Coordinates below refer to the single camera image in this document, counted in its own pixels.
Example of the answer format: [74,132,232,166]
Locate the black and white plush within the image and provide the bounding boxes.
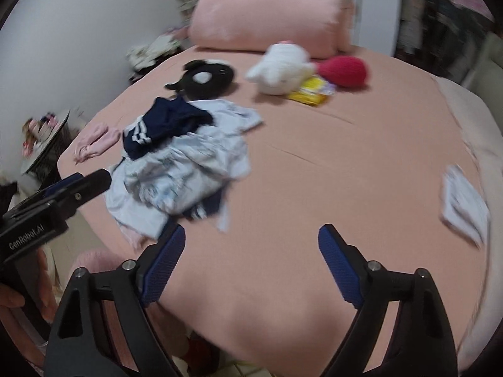
[164,60,235,101]

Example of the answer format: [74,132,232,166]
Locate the yellow snack packet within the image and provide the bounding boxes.
[286,75,336,107]

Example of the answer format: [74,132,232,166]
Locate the dark side basket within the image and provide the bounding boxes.
[20,110,72,184]

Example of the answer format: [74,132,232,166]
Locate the red plush toy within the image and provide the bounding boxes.
[316,55,368,89]

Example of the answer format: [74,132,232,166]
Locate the folded white garment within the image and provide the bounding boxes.
[441,165,490,248]

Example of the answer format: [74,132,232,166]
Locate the beige knitted blanket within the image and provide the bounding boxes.
[434,77,502,371]

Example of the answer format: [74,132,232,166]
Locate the small pink garment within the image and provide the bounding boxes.
[73,123,122,164]

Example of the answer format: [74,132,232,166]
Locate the light patterned clothes pile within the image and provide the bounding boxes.
[105,99,263,247]

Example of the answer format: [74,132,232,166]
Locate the navy shorts with white stripes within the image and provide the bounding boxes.
[123,96,213,160]

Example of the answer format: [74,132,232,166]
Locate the person's left hand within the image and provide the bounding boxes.
[1,248,57,324]

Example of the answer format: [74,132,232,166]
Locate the white plush toy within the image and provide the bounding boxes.
[245,41,315,96]

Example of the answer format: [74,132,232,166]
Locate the large pink pillow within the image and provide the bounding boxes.
[188,0,355,59]

